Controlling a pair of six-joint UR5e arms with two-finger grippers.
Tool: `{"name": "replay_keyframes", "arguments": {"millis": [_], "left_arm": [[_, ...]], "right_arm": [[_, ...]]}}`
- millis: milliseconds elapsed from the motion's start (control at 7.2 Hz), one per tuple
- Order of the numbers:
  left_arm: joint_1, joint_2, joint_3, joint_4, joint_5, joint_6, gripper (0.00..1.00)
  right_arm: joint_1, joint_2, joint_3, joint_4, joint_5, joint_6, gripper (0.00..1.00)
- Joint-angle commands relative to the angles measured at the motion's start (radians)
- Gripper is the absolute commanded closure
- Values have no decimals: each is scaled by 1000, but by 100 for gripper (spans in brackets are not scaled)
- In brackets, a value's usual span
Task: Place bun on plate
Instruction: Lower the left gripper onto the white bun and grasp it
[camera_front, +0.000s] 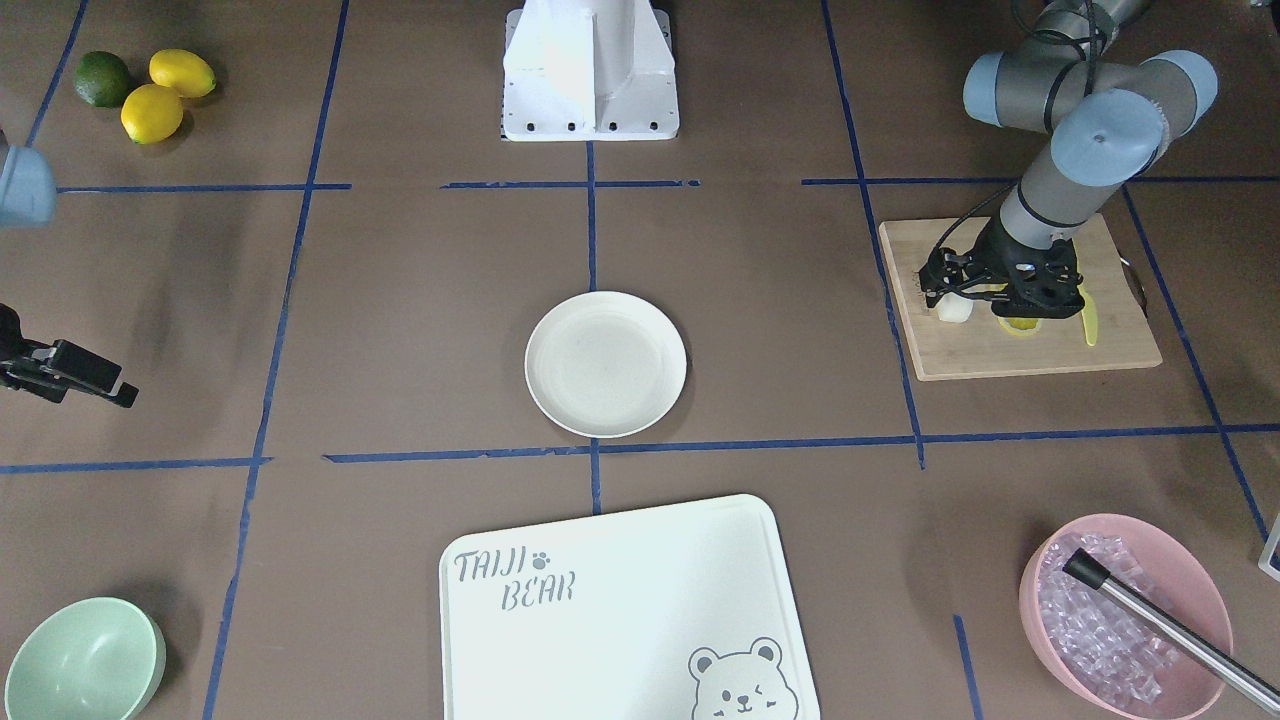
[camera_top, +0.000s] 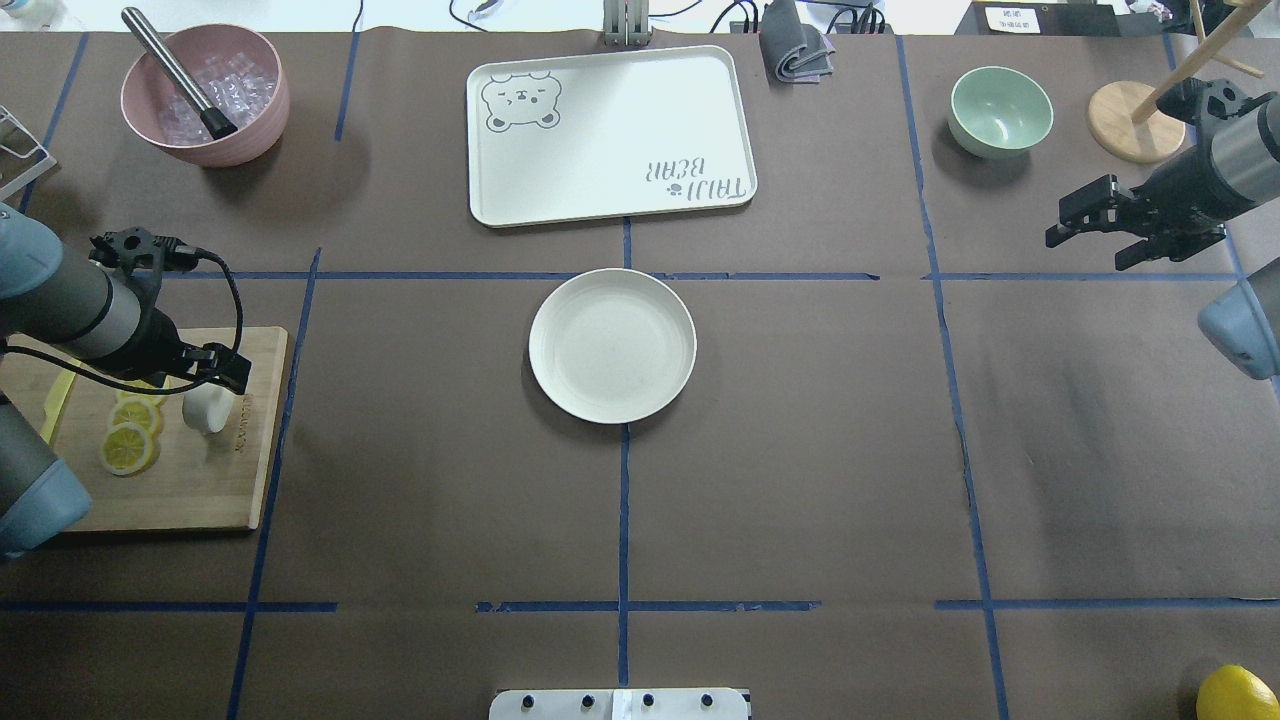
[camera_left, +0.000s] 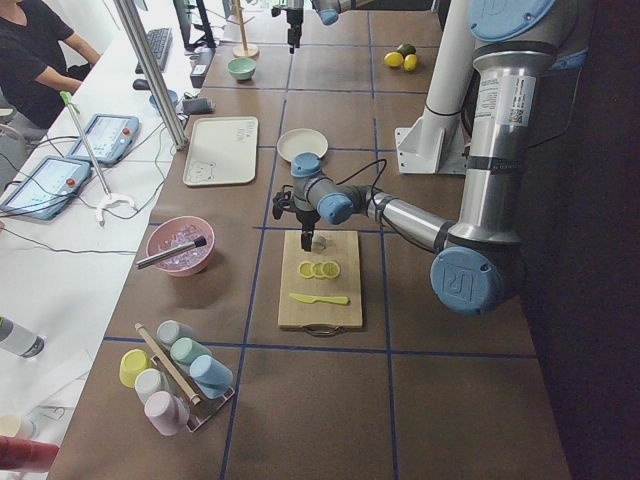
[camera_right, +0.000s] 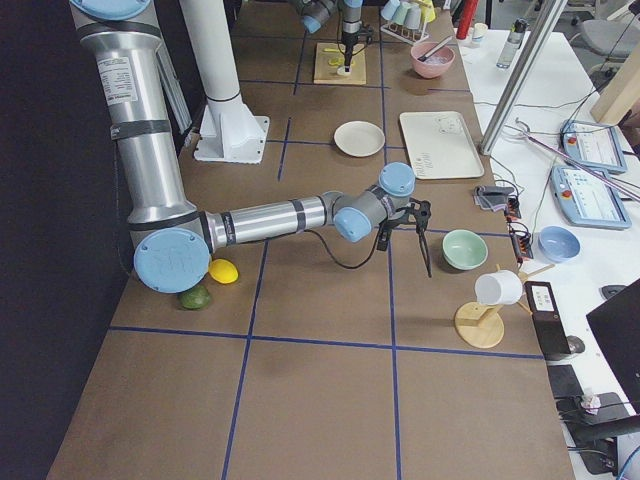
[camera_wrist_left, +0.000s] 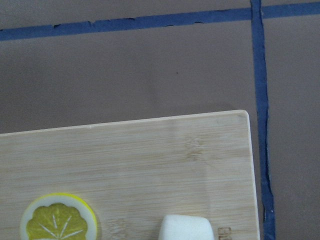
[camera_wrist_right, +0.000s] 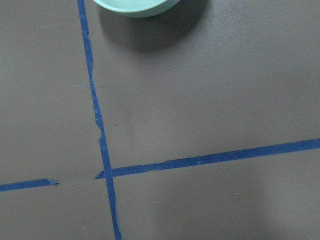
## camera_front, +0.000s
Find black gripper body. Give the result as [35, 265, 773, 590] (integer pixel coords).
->
[916, 222, 1083, 310]

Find white bun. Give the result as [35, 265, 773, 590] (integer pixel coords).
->
[934, 293, 977, 324]

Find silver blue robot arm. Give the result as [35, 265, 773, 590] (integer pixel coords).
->
[918, 1, 1220, 319]

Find white bear tray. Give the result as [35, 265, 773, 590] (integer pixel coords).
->
[439, 495, 820, 719]

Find lemon slices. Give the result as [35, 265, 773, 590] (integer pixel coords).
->
[992, 284, 1044, 337]

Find yellow plastic knife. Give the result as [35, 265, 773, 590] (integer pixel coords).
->
[1078, 284, 1100, 348]

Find wooden cutting board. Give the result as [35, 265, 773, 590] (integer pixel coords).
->
[878, 214, 1164, 380]

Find cream round plate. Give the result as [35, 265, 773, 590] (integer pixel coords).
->
[524, 291, 689, 439]

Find pink bowl with ice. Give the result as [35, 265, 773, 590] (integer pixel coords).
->
[1018, 512, 1236, 719]

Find yellow lemon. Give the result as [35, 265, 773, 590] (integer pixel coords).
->
[148, 47, 218, 99]
[120, 85, 186, 145]

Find green lime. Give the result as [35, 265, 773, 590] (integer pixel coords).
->
[74, 51, 134, 108]

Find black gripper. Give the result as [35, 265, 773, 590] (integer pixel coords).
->
[1, 305, 140, 407]

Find mint green bowl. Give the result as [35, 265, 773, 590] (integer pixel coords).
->
[4, 597, 166, 719]

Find metal scoop black handle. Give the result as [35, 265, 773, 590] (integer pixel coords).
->
[1061, 550, 1279, 717]

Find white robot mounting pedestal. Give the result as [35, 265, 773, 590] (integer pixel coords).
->
[500, 1, 681, 142]

